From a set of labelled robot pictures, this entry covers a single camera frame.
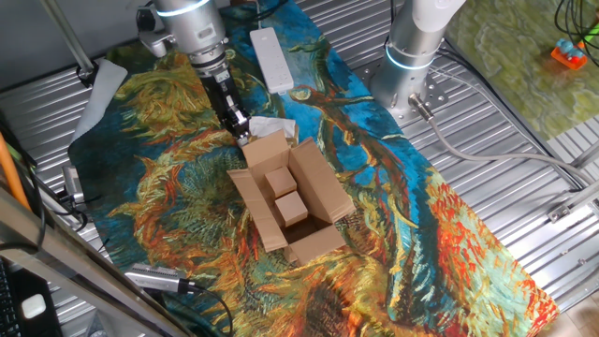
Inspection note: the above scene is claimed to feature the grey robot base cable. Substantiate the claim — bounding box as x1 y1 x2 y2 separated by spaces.
406 92 598 186

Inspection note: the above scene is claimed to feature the brown cardboard box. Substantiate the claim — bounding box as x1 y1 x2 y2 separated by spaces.
226 128 358 268

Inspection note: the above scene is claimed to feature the gold and white tissue pack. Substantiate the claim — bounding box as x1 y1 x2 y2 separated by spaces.
247 115 300 146

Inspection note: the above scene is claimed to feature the orange cable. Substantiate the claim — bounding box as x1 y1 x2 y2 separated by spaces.
0 132 32 212

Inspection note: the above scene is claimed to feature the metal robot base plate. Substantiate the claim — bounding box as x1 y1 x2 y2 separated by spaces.
359 60 450 128

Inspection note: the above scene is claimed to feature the white power strip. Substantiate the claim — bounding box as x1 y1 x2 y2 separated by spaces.
249 26 295 95

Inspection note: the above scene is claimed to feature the sunflower painting cloth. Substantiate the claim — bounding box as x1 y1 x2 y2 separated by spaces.
67 0 561 337

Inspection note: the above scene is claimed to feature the orange toy block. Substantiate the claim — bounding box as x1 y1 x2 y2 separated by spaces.
550 45 589 71

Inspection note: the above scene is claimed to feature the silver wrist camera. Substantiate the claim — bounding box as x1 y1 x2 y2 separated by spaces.
135 2 178 60

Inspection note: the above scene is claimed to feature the blue toy piece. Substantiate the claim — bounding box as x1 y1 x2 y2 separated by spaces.
555 37 586 60

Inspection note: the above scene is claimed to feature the green patterned mat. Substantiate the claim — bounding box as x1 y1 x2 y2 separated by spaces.
443 0 599 142

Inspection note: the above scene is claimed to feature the aluminium rail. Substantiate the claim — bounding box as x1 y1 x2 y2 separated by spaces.
568 139 599 170
546 180 599 225

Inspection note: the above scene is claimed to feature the green plastic stick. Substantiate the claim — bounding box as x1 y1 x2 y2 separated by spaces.
578 22 599 49

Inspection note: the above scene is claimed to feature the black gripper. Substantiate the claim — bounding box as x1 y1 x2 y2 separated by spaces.
200 67 255 147

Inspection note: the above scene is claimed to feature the metal tripod pole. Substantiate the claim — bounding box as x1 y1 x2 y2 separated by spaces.
39 0 100 89

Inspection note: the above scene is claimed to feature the white rounded device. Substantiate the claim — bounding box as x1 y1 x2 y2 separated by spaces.
21 293 49 320

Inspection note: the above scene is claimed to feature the aluminium frame beam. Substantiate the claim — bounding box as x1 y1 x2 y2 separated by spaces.
0 186 194 337

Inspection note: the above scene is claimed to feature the black keyboard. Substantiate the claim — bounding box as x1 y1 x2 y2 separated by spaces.
0 259 22 337

